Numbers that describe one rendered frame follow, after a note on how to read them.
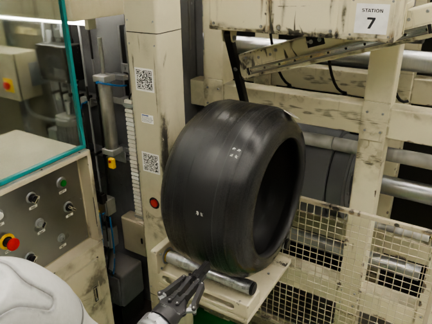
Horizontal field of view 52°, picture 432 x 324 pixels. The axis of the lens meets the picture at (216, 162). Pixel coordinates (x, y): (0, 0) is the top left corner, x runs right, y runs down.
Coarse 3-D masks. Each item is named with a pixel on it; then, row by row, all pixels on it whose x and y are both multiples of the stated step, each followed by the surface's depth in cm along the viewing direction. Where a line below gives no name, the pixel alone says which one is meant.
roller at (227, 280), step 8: (168, 256) 153; (176, 256) 152; (176, 264) 152; (184, 264) 150; (192, 264) 148; (192, 272) 149; (208, 272) 145; (216, 272) 144; (216, 280) 144; (224, 280) 142; (232, 280) 141; (240, 280) 140; (248, 280) 140; (240, 288) 139; (248, 288) 138
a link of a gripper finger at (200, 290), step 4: (200, 284) 123; (200, 288) 121; (204, 288) 124; (196, 292) 120; (200, 292) 120; (196, 296) 119; (200, 296) 121; (192, 300) 118; (196, 300) 118; (192, 304) 117; (196, 304) 118; (192, 308) 116; (196, 308) 118; (196, 312) 117
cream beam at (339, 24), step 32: (224, 0) 143; (256, 0) 137; (288, 0) 132; (320, 0) 127; (352, 0) 123; (384, 0) 118; (256, 32) 141; (288, 32) 136; (320, 32) 130; (352, 32) 126
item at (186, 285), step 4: (188, 276) 126; (184, 280) 124; (188, 280) 124; (184, 284) 123; (188, 284) 124; (180, 288) 122; (184, 288) 123; (176, 292) 120; (180, 292) 121; (172, 296) 119; (168, 300) 118; (172, 300) 118
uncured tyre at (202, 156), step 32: (192, 128) 128; (224, 128) 125; (256, 128) 123; (288, 128) 133; (192, 160) 123; (224, 160) 119; (256, 160) 119; (288, 160) 162; (192, 192) 121; (224, 192) 117; (256, 192) 121; (288, 192) 164; (192, 224) 123; (224, 224) 118; (256, 224) 165; (288, 224) 154; (192, 256) 134; (224, 256) 124; (256, 256) 132
